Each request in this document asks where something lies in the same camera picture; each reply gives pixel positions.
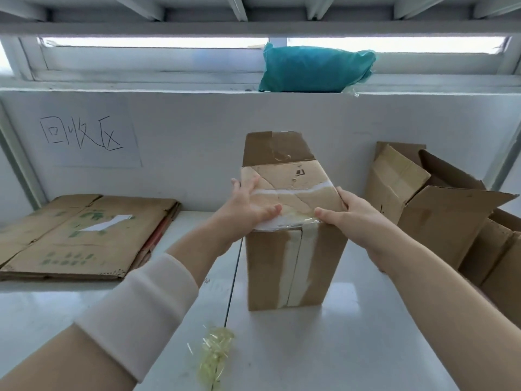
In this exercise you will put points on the person's left hand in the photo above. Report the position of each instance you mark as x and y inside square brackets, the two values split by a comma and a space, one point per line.
[244, 211]

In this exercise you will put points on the person's right hand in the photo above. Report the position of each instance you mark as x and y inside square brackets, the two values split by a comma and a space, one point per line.
[362, 228]

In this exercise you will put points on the glossy taped cardboard box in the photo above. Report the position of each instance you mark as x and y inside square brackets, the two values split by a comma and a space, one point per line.
[264, 260]

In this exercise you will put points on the plain brown cardboard box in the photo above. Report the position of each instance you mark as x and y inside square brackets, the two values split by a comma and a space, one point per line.
[439, 232]

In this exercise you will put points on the red printed cardboard box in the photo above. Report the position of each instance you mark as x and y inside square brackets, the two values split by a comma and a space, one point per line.
[163, 228]

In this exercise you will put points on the clear tape wad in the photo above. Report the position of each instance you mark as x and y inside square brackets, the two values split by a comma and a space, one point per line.
[215, 350]

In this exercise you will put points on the large cardboard box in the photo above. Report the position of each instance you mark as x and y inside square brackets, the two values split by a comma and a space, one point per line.
[500, 280]

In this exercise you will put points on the green printed cardboard box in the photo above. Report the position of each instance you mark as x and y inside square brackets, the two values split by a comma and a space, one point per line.
[61, 240]

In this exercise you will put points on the person's right forearm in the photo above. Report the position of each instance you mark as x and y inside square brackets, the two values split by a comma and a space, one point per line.
[447, 321]

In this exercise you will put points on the person's left forearm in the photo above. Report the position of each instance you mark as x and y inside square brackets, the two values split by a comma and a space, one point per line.
[61, 362]

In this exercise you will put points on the white wrist sleeve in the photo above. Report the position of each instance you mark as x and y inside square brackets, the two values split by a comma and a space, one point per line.
[138, 309]

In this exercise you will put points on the teal plastic bag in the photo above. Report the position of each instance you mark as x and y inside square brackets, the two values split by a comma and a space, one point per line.
[313, 69]

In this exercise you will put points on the white handwritten paper sign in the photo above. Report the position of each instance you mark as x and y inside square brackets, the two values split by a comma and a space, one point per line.
[81, 156]

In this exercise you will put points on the white metal shelf rack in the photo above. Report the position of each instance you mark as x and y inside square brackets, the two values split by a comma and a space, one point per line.
[244, 28]

